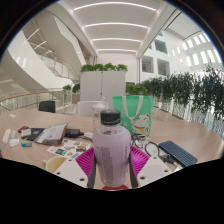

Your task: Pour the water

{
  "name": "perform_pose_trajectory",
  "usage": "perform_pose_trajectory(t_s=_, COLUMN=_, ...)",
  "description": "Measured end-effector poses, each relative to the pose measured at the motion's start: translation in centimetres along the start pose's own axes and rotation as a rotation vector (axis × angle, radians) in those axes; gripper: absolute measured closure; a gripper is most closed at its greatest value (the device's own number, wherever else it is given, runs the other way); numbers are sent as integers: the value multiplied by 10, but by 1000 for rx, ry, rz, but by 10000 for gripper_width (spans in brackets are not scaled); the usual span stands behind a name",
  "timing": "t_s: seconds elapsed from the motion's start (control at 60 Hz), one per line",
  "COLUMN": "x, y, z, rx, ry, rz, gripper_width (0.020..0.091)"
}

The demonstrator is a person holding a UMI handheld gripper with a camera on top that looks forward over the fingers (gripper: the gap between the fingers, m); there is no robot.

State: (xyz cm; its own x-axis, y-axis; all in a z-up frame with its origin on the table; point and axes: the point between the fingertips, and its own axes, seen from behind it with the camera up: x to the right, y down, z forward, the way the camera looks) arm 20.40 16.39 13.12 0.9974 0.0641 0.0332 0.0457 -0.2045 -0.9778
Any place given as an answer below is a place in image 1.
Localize black office chair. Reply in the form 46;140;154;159
38;100;57;114

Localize purple drink bottle black cap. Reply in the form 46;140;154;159
92;108;132;189

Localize black flat tablet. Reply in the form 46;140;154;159
20;127;46;142

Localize tall white cabinet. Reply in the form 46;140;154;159
79;70;127;108

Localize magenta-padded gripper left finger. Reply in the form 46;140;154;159
52;146;98;189

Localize small red-black item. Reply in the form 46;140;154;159
17;125;30;134

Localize white computer mouse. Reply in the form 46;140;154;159
8;138;21;148

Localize clear plastic water bottle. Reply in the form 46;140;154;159
91;97;109;133

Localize green cat-print tote bag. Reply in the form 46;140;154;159
111;95;155;137

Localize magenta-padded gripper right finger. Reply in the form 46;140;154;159
128;145;174;188

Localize dark blue keyboard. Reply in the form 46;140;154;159
157;140;199;168

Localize white power strip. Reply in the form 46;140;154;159
1;128;13;145

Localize colourful sticker sheet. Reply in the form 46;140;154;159
46;139;92;159

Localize white chair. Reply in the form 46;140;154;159
76;100;108;118

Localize small black box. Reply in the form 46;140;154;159
64;128;85;139

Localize leafy cabinet planter plants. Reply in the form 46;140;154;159
79;62;129;73

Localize tall green tree hedge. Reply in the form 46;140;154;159
141;64;224;121

